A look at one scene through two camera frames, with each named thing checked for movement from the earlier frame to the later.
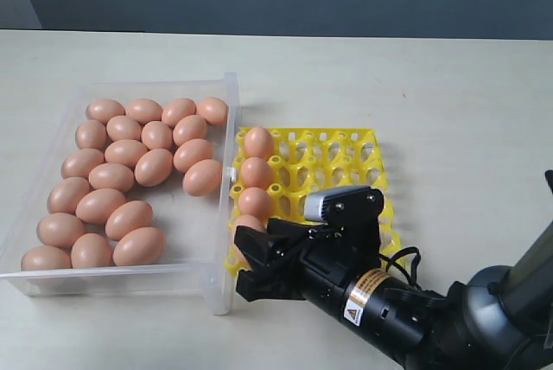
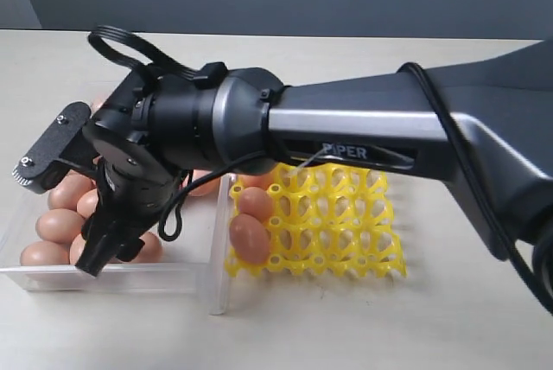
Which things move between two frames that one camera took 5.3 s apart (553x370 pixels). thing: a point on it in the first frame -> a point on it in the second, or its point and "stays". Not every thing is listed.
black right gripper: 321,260 -> 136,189
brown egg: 142,246 stays
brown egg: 255,201 stays
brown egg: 256,172 stays
